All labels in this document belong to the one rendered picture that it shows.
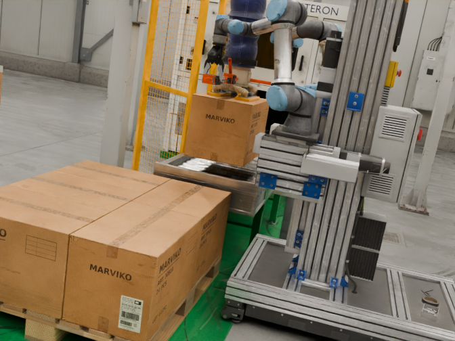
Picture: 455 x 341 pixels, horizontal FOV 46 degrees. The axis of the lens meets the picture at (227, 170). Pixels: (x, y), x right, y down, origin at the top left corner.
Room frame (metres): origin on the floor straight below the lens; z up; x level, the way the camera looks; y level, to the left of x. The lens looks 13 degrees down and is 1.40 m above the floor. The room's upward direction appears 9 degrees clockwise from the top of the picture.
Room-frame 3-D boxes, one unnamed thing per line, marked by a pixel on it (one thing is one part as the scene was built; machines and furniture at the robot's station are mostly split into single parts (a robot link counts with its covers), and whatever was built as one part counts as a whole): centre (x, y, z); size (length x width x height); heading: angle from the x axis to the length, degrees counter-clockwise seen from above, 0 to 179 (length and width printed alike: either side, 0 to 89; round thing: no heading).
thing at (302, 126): (2.68, -0.32, 1.09); 0.15 x 0.15 x 0.10
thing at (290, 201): (3.71, -0.49, 0.50); 0.07 x 0.07 x 1.00; 77
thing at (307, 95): (2.68, -0.31, 1.20); 0.13 x 0.12 x 0.14; 130
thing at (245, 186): (3.27, 0.13, 0.58); 0.70 x 0.03 x 0.06; 77
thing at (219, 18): (3.04, 0.16, 1.51); 0.09 x 0.08 x 0.11; 40
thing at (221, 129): (3.61, 0.04, 0.88); 0.60 x 0.40 x 0.40; 167
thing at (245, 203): (3.27, 0.13, 0.48); 0.70 x 0.03 x 0.15; 77
